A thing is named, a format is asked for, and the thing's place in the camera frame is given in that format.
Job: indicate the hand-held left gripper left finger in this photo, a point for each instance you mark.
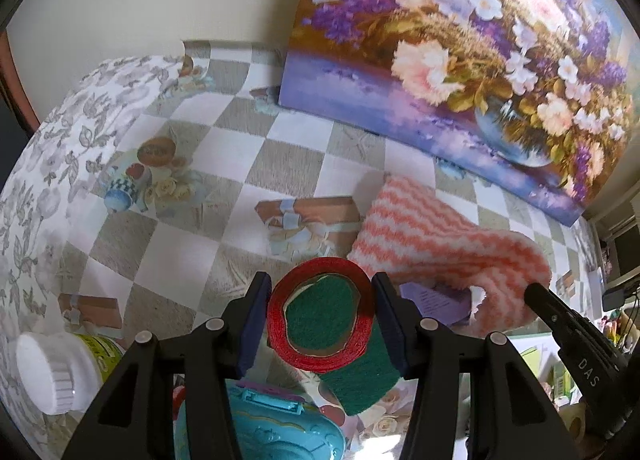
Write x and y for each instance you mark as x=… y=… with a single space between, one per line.
x=255 y=320

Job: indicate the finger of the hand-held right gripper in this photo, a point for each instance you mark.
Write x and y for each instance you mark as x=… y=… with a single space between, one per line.
x=575 y=340

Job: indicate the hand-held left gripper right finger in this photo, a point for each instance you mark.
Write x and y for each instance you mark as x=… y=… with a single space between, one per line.
x=392 y=325

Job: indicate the red ribbon roll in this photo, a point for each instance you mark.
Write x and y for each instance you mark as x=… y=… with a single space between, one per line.
x=280 y=335

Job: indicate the green scouring pad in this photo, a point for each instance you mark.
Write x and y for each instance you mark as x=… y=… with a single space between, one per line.
x=320 y=310

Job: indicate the pink white striped cloth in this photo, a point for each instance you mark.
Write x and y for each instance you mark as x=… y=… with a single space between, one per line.
x=425 y=235

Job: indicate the white box with teal edge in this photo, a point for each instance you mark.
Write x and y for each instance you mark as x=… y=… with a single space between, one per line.
x=525 y=355

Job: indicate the cluttered background shelf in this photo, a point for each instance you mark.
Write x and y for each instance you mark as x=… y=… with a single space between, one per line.
x=620 y=280

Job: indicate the beige tape roll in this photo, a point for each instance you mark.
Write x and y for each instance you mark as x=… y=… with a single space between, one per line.
x=574 y=422

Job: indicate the turquoise plastic toy case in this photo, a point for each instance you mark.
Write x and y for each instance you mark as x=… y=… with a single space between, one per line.
x=270 y=425

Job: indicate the checkered printed oilcloth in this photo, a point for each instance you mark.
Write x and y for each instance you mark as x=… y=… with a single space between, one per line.
x=225 y=165

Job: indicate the white plastic bottle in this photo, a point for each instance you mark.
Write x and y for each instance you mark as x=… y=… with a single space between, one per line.
x=55 y=372

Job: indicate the grey leaf print tablecloth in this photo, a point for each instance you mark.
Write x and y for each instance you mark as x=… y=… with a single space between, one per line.
x=50 y=165

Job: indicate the flower painting canvas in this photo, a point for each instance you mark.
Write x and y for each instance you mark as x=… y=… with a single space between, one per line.
x=450 y=65

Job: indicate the reddish brown curved frame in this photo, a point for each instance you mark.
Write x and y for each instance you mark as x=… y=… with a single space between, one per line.
x=17 y=85

